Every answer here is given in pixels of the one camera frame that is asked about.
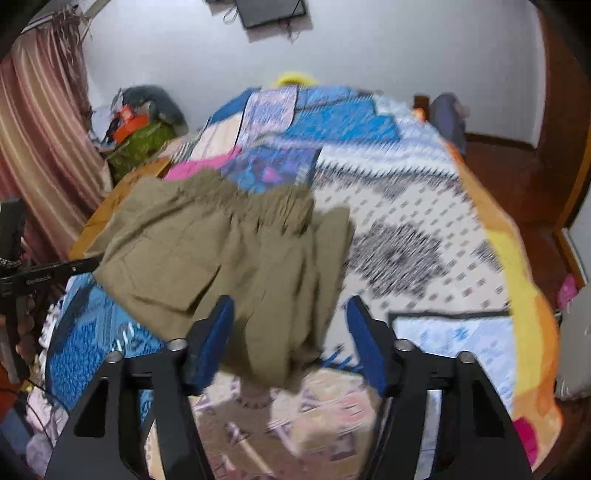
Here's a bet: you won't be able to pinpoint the pale pink cloth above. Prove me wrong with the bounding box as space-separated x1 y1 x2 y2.
25 383 71 468

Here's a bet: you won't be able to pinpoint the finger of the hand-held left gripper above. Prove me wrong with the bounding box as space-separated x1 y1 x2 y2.
68 256 102 277

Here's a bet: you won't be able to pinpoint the patchwork printed blanket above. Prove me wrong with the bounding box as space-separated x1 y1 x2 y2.
44 83 565 480

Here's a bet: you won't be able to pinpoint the grey purple bag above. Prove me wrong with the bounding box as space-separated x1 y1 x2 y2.
429 92 468 158

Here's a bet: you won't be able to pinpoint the grey clothes pile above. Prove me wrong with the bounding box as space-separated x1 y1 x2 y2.
122 84 188 133

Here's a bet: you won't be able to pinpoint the person's left hand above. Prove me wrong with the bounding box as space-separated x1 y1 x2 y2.
15 295 38 366

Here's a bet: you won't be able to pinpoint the striped pink brown curtain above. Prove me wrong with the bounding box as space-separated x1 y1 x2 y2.
0 9 114 264

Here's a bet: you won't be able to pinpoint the yellow foam tube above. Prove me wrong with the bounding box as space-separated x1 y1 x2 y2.
272 71 319 88

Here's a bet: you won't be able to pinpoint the pile of pale clothes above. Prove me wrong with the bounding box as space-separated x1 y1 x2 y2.
90 90 126 149

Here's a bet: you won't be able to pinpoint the pink folded cloth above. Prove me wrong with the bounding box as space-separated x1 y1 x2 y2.
164 148 243 182

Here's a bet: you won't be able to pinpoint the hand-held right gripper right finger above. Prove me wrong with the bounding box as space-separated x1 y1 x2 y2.
346 295 536 480

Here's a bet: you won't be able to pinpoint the olive green pants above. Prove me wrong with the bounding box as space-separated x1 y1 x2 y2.
85 170 356 394

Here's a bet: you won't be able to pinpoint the green storage box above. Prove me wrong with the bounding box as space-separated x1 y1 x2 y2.
107 121 179 184

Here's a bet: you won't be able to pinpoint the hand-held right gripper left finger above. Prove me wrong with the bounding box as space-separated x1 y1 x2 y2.
44 294 236 480

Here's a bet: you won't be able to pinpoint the orange box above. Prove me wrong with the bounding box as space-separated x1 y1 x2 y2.
113 108 150 142

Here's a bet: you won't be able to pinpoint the mustard yellow folded cloth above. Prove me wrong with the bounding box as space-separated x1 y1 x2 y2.
69 157 172 260

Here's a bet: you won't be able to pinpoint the brown wooden door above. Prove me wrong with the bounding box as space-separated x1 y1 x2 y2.
536 9 589 229

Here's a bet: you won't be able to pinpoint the small pink item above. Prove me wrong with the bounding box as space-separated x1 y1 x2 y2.
556 274 578 311

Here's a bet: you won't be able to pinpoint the white appliance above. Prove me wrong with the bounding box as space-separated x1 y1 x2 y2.
554 279 591 400

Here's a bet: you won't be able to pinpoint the small black wall monitor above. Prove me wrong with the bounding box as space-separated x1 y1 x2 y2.
233 0 308 30

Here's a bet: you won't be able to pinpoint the white sliding wardrobe door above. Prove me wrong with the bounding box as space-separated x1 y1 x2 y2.
554 175 591 289

